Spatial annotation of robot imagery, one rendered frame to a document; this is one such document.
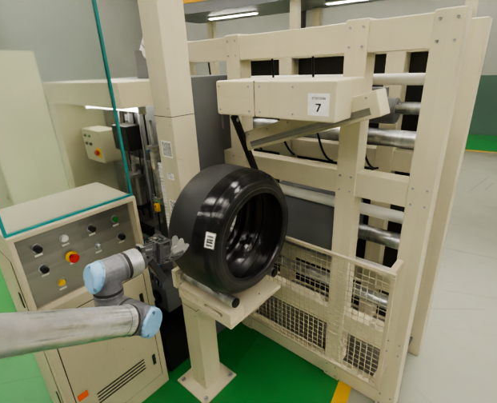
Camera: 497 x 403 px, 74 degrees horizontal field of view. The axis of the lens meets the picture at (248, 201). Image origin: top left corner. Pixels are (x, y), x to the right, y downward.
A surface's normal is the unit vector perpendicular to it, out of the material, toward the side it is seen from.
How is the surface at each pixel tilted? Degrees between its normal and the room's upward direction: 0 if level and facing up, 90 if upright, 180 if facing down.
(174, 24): 90
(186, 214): 57
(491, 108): 90
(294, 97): 90
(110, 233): 90
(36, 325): 61
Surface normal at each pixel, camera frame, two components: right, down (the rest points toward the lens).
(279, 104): -0.65, 0.32
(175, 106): 0.76, 0.22
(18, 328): 0.85, -0.44
